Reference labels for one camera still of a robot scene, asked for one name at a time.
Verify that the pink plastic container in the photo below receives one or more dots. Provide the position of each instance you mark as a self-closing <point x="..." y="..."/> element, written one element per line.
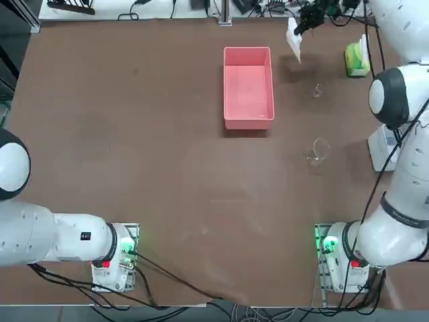
<point x="248" y="87"/>

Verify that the aluminium frame post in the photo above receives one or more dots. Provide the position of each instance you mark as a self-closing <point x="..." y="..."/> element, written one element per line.
<point x="225" y="11"/>

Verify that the black finned device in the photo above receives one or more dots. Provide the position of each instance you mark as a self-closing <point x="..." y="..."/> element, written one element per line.
<point x="72" y="6"/>

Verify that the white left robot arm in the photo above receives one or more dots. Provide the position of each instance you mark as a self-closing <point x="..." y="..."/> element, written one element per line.
<point x="27" y="234"/>

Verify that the aluminium frame profile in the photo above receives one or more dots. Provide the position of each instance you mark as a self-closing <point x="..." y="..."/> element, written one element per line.
<point x="31" y="20"/>

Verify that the white bin with lid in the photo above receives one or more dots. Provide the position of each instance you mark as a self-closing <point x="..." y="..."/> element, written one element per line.
<point x="378" y="151"/>

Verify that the small glass beaker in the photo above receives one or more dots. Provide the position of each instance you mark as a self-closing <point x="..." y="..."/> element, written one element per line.
<point x="317" y="92"/>

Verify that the white tissue sheet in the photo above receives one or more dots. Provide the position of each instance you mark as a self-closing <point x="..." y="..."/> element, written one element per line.
<point x="363" y="45"/>
<point x="294" y="42"/>

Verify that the large glass beaker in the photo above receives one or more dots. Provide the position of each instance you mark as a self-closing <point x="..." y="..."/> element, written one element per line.
<point x="316" y="154"/>

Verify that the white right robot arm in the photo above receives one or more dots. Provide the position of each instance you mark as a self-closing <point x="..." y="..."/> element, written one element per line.
<point x="385" y="241"/>

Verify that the black power adapter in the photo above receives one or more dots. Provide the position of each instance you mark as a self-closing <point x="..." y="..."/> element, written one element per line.
<point x="200" y="4"/>
<point x="246" y="6"/>

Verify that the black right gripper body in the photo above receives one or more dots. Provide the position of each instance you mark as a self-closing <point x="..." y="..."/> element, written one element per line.
<point x="313" y="13"/>

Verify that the green tissue pack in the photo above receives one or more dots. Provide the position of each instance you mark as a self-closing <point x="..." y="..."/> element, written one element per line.
<point x="353" y="62"/>

